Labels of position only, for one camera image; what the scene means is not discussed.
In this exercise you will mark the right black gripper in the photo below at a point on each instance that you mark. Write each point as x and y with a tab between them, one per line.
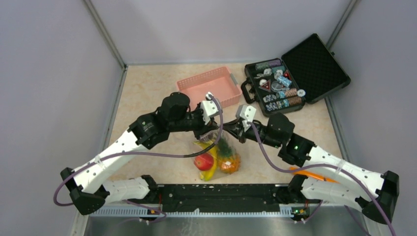
235	128

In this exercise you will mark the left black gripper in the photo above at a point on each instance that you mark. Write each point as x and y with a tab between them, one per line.
204	129

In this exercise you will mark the pink plastic basket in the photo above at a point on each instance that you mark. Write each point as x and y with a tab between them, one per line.
220	82

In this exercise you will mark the red apple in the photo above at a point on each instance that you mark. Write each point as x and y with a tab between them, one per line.
204	162

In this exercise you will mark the orange toy pineapple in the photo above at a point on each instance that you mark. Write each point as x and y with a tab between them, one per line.
228	160

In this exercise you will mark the clear zip top bag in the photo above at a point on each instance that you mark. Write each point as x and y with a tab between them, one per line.
221	160

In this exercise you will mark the yellow banana bunch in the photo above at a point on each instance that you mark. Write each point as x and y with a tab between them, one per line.
214	172

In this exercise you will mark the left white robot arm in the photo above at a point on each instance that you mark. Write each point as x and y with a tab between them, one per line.
88	185

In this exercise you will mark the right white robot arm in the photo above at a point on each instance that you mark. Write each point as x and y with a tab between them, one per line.
373	194

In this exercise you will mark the orange carrot toy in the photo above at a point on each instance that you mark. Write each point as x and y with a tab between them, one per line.
313	175

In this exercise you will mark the black poker chip case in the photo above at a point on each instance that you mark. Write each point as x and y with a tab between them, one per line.
305	74

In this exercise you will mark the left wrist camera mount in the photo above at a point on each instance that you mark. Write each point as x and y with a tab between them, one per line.
211	108

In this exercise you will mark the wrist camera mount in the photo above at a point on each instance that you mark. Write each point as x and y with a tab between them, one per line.
245	115
211	108

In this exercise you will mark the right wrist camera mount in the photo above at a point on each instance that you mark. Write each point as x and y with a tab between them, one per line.
245	115

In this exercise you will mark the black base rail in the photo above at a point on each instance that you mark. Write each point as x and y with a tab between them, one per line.
242	199

